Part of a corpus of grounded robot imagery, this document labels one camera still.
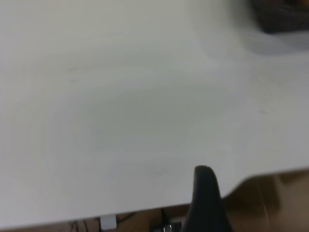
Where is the black woven wicker basket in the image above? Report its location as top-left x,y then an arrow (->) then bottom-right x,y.
250,0 -> 309,34

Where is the white table bracket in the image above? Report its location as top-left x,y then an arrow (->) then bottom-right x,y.
99,214 -> 117,231

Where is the black metal clamp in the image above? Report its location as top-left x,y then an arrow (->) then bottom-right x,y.
150,217 -> 183,232

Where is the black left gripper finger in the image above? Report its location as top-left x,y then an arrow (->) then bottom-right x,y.
183,165 -> 233,232

